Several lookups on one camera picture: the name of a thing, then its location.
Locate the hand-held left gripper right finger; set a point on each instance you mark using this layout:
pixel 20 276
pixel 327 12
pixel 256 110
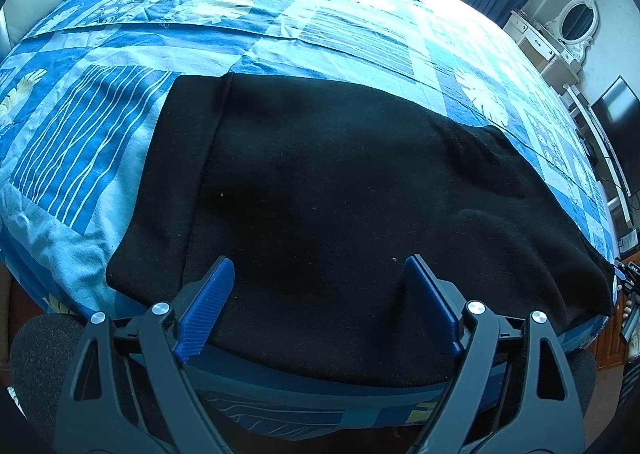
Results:
pixel 430 304

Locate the black television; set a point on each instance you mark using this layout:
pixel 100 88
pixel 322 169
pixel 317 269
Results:
pixel 620 119

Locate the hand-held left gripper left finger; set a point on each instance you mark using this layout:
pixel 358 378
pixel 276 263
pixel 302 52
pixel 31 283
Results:
pixel 210 304

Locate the cream dressing table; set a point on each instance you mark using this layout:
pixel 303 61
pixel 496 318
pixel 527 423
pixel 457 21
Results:
pixel 535 41

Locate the white power strip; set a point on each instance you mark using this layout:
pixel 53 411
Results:
pixel 629 240

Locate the black pants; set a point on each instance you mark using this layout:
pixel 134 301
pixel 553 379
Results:
pixel 325 209

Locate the oval white-framed mirror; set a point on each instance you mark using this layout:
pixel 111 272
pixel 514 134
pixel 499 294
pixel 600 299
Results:
pixel 575 21

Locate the white television stand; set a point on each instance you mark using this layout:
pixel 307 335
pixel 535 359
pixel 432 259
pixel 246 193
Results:
pixel 600 144

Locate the blue patterned bed sheet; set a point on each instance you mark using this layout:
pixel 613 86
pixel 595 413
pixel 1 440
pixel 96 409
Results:
pixel 200 24

